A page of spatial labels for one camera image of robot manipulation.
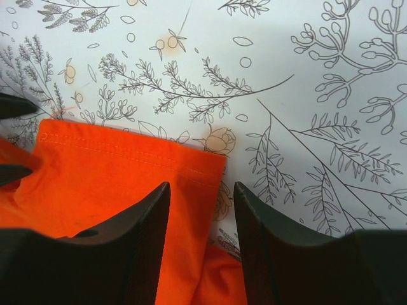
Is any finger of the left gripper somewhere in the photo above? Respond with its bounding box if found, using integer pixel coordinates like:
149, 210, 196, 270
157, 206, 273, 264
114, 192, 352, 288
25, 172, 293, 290
0, 93, 37, 119
0, 163, 34, 187

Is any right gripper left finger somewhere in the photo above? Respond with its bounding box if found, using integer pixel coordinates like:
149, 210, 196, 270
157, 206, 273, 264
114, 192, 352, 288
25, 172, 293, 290
1, 182, 170, 304

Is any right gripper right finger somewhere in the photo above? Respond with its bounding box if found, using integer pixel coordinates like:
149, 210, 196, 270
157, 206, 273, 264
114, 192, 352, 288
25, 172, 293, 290
234, 182, 406, 304

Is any orange t shirt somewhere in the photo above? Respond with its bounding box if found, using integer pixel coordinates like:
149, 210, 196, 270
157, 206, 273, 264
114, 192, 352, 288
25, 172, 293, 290
1, 119, 247, 304

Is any floral patterned table mat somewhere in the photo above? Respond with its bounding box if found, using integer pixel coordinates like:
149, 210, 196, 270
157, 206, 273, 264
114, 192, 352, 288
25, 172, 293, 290
1, 1, 406, 249

